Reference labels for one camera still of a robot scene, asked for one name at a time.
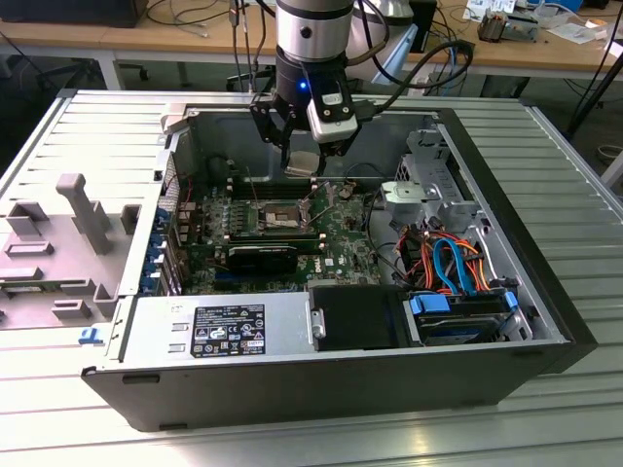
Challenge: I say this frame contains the tall black box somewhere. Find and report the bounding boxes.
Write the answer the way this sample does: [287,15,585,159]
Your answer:
[408,0,439,54]

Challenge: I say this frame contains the grey parts rack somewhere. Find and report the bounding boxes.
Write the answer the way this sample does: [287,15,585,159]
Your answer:
[0,172,143,333]

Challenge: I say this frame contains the black graphics card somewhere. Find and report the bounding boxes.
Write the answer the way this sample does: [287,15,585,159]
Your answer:
[227,242,299,274]

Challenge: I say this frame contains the black power supply label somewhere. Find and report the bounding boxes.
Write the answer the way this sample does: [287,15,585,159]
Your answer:
[193,305,267,360]

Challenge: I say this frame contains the blue flat wire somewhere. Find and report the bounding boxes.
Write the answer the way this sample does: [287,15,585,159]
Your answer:
[432,236,481,299]

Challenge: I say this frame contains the blue card retainer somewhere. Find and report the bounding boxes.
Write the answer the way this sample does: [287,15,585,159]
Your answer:
[139,207,171,298]

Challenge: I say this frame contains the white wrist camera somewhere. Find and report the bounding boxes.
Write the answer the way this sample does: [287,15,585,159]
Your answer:
[306,89,362,145]

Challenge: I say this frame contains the CPU socket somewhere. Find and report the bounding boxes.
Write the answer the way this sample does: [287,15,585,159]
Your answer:
[255,198,313,234]

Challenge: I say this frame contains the green motherboard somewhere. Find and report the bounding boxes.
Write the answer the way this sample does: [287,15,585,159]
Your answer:
[177,177,390,296]

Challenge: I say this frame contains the metal socket cover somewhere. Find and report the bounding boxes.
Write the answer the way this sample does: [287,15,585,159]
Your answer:
[300,181,338,230]

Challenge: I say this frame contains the blue expansion slot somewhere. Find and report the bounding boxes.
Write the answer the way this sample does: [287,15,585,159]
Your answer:
[213,271,296,291]

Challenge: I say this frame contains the hard disk in blue carrier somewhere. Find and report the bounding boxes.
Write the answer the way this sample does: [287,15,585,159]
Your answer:
[408,290,521,347]

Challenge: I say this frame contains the grey power supply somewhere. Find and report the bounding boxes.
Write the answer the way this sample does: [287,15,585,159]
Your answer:
[116,291,312,365]

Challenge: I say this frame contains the orange wire bundle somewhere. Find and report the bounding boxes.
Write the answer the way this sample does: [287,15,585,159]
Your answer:
[399,228,488,293]

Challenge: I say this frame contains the wooden desk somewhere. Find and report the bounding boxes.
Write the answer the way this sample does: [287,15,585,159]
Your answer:
[0,0,623,82]

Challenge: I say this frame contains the metal disk bay cage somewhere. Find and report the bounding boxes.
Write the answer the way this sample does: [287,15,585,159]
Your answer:
[396,126,491,234]

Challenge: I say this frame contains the small electronic device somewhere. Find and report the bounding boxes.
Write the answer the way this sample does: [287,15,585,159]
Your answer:
[476,10,539,44]

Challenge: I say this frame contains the wide black box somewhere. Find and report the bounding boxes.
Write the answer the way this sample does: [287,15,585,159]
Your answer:
[0,0,147,29]

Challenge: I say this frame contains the thick black camera cable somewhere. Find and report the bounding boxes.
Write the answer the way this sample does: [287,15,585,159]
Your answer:
[357,41,476,123]

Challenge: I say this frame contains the white printed boxes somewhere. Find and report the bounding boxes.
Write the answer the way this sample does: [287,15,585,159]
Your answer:
[464,0,517,20]

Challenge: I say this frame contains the black open PC case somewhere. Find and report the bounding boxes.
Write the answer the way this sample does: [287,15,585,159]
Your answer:
[80,99,599,433]

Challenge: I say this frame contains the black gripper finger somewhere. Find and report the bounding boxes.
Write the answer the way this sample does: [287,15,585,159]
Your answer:
[249,91,296,169]
[316,121,362,174]

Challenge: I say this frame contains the silver CPU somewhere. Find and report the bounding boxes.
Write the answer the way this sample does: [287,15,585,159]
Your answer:
[283,150,323,177]

